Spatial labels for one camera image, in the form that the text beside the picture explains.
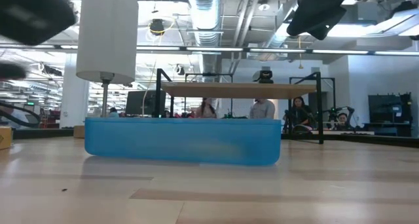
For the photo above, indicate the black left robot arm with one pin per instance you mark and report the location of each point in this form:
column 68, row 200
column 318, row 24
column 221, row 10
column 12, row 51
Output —
column 32, row 11

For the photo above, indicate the black background cabinet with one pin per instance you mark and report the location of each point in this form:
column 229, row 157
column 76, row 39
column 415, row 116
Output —
column 389, row 114

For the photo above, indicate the black background monitor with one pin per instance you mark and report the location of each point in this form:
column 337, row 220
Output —
column 137, row 103

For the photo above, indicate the wooden shelf black metal legs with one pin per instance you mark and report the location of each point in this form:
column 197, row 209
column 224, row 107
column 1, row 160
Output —
column 229, row 90

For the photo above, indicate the black background robot arm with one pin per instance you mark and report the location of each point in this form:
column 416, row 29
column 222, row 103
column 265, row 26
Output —
column 337, row 112

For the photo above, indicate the black ceiling camera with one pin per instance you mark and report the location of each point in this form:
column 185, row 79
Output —
column 157, row 27

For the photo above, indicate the silver air duct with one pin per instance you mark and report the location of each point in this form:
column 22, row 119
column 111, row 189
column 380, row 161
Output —
column 204, row 21

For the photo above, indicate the blue translucent plastic pencil box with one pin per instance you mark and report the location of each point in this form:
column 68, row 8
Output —
column 183, row 140

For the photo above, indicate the white shade wooden base lamp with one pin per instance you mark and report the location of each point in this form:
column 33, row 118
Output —
column 108, row 34

